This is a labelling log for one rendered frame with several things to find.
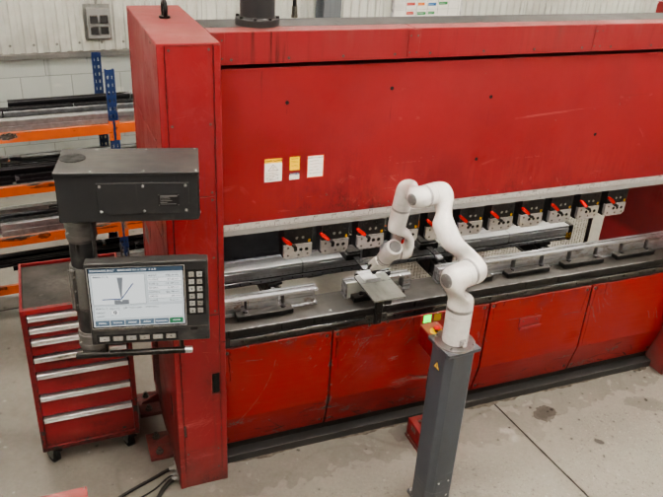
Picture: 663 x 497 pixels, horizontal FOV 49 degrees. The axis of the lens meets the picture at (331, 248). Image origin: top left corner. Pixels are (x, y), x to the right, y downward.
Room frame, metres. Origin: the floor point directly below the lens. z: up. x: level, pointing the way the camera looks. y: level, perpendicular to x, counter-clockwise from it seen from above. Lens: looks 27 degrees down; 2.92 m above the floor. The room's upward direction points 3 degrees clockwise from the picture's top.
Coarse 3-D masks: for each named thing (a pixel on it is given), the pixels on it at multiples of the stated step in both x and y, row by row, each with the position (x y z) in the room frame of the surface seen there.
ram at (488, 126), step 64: (256, 64) 3.21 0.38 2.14; (320, 64) 3.28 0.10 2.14; (384, 64) 3.38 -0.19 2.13; (448, 64) 3.52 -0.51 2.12; (512, 64) 3.66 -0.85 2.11; (576, 64) 3.81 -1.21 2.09; (640, 64) 3.98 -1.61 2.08; (256, 128) 3.14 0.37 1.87; (320, 128) 3.26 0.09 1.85; (384, 128) 3.39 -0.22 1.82; (448, 128) 3.53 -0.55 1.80; (512, 128) 3.69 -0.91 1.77; (576, 128) 3.85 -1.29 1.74; (640, 128) 4.03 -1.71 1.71; (256, 192) 3.14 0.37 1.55; (320, 192) 3.27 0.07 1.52; (384, 192) 3.41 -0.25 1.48; (576, 192) 3.89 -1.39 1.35
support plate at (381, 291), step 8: (384, 272) 3.44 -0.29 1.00; (360, 280) 3.34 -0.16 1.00; (392, 280) 3.36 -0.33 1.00; (368, 288) 3.26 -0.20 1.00; (376, 288) 3.27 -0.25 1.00; (384, 288) 3.27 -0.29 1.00; (392, 288) 3.28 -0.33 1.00; (376, 296) 3.19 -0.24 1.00; (384, 296) 3.19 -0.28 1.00; (392, 296) 3.20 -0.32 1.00; (400, 296) 3.20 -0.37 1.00
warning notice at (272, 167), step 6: (264, 162) 3.16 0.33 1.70; (270, 162) 3.17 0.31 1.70; (276, 162) 3.18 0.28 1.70; (264, 168) 3.16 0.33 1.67; (270, 168) 3.17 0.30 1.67; (276, 168) 3.18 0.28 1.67; (264, 174) 3.16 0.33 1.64; (270, 174) 3.17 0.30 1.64; (276, 174) 3.18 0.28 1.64; (264, 180) 3.16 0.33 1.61; (270, 180) 3.17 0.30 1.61; (276, 180) 3.18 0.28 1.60
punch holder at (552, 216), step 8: (552, 200) 3.82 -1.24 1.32; (560, 200) 3.85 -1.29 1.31; (568, 200) 3.87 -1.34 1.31; (544, 208) 3.88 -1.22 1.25; (552, 208) 3.83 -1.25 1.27; (560, 208) 3.85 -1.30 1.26; (568, 208) 3.87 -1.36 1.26; (544, 216) 3.86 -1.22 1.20; (552, 216) 3.83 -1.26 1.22; (560, 216) 3.85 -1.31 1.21; (568, 216) 3.87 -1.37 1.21
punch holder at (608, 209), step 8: (608, 192) 3.98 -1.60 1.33; (616, 192) 4.00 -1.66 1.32; (624, 192) 4.02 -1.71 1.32; (600, 200) 4.02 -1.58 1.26; (608, 200) 3.98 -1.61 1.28; (616, 200) 4.01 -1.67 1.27; (600, 208) 4.01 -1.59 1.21; (608, 208) 3.98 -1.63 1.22; (616, 208) 4.02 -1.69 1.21; (624, 208) 4.03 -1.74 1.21
